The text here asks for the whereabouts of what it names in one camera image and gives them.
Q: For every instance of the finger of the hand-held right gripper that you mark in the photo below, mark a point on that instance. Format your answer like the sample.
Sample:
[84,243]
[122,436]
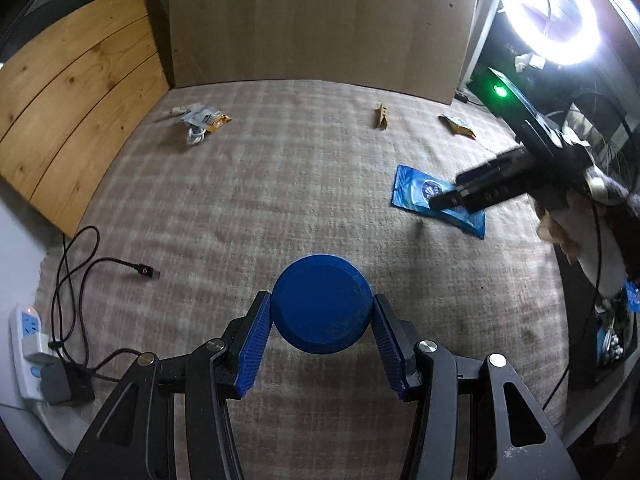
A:
[475,197]
[500,170]

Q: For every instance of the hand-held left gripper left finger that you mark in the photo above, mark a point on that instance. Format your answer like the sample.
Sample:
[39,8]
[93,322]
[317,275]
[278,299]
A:
[252,345]

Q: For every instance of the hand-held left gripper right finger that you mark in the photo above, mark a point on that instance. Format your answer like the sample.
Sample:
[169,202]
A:
[387,345]

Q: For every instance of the blue wet wipes pack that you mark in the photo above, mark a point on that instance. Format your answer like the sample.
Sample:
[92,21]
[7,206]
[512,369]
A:
[415,190]

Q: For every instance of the yellow sachet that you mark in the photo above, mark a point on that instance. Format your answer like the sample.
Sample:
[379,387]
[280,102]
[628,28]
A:
[457,126]

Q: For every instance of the blue round case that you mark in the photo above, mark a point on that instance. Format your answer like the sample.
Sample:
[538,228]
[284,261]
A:
[322,305]

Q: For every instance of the wooden clothespin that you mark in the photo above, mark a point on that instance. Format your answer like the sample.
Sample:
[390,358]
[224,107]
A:
[383,116]

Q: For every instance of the blue packet white print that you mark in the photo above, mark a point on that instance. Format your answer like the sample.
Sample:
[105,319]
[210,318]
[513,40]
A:
[631,297]

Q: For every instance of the black container tray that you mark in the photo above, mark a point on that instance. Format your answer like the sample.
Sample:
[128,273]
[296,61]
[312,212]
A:
[582,340]

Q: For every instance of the snack wrapper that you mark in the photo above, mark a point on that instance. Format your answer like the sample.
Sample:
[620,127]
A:
[210,117]

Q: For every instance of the person's right hand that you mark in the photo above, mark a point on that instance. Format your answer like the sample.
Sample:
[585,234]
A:
[557,235]

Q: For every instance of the black power strip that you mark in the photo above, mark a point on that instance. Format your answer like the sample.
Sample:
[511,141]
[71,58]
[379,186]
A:
[461,96]

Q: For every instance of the crumpled white tissue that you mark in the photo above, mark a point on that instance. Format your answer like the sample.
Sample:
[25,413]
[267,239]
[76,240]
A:
[530,62]

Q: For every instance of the plaid woven mat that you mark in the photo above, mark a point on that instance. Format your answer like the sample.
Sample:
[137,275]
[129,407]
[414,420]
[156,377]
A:
[250,200]

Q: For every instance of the black charger block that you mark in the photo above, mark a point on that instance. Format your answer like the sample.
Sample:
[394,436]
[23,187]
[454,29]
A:
[75,385]

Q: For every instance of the white power strip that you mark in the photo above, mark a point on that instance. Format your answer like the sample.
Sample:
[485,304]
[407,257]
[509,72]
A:
[25,330]

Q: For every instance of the large light wooden board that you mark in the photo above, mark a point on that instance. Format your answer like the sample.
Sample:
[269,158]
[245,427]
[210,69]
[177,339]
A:
[320,25]

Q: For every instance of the pine plank panel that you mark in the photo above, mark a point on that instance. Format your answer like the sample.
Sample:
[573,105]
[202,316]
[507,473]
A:
[75,110]

